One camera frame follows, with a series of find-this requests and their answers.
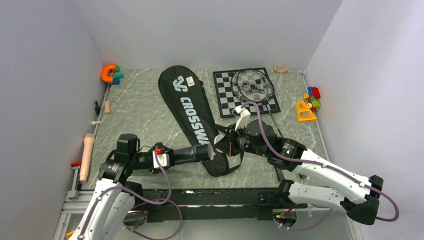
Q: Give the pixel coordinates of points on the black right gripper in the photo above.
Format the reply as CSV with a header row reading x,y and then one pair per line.
x,y
223,144

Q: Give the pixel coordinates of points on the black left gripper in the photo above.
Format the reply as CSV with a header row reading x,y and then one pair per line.
x,y
163,148

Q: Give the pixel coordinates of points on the black shuttlecock tube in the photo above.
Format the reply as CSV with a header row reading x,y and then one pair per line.
x,y
193,154

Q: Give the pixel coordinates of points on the white round tube lid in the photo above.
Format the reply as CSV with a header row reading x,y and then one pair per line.
x,y
218,138

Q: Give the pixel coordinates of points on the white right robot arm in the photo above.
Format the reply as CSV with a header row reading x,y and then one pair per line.
x,y
357,196

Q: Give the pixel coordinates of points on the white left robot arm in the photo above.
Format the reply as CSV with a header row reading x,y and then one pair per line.
x,y
112,199

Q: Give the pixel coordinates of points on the black white chessboard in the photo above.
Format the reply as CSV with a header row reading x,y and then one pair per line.
x,y
227,101

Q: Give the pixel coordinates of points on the beige rolling pin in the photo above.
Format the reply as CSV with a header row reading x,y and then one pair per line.
x,y
88,143

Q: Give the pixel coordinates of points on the white chess pawn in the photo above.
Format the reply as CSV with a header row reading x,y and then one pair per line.
x,y
95,122

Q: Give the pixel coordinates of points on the small wooden block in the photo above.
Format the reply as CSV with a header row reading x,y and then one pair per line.
x,y
107,107

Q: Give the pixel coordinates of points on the black racket bag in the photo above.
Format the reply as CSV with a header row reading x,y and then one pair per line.
x,y
185,96

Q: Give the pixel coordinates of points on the small black figure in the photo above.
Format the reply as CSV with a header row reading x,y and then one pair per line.
x,y
97,108

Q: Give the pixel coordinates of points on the red clamp knob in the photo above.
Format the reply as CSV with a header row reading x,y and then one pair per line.
x,y
76,164

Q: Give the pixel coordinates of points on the teal green toy blocks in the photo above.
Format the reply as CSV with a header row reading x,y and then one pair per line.
x,y
116,76

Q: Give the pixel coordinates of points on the yellow triangle toy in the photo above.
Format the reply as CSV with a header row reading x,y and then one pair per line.
x,y
304,113

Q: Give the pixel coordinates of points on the orange letter toy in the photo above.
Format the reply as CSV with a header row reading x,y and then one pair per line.
x,y
108,72

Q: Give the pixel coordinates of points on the wooden arch block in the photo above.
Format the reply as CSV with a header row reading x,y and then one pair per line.
x,y
280,70

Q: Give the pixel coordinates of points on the colourful brick toy stack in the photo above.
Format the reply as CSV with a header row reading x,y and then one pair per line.
x,y
312,97

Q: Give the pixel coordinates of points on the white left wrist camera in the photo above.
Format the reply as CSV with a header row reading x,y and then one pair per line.
x,y
160,159

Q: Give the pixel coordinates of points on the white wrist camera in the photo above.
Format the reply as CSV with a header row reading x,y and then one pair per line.
x,y
243,116
160,159

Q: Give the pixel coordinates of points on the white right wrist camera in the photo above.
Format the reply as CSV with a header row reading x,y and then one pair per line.
x,y
243,116

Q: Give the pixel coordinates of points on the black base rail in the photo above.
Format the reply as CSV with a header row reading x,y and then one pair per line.
x,y
212,203

